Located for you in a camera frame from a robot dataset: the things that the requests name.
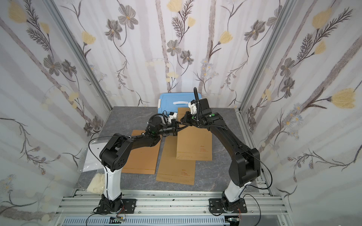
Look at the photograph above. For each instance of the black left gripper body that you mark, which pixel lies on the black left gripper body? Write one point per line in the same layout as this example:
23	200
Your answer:
174	129

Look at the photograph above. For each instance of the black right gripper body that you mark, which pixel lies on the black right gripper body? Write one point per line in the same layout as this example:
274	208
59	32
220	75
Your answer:
191	118

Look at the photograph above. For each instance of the kraft file bag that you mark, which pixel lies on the kraft file bag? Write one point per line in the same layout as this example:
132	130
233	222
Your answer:
142	160
194	144
173	170

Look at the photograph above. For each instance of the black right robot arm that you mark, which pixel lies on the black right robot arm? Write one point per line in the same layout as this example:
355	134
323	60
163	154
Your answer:
203	108

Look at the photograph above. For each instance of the clear plastic bag white card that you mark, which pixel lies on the clear plastic bag white card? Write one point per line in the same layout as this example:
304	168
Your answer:
90	160

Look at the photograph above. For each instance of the blue lidded storage box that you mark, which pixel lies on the blue lidded storage box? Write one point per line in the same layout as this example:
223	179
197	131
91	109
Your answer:
170	102

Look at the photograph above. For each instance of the crumpled white foam piece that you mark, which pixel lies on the crumpled white foam piece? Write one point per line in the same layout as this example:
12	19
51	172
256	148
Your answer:
97	184

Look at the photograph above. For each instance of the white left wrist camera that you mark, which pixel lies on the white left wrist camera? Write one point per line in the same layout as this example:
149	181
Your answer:
172	116

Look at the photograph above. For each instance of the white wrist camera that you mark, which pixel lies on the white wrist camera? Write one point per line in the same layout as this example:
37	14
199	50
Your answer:
172	116
193	106

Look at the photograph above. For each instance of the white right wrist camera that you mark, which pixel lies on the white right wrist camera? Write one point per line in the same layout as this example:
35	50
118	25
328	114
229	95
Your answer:
193	106

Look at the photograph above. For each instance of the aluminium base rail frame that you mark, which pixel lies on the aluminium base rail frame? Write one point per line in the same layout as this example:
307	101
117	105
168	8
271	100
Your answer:
263	209

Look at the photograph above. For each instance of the white slotted cable duct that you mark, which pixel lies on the white slotted cable duct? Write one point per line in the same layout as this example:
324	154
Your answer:
147	221

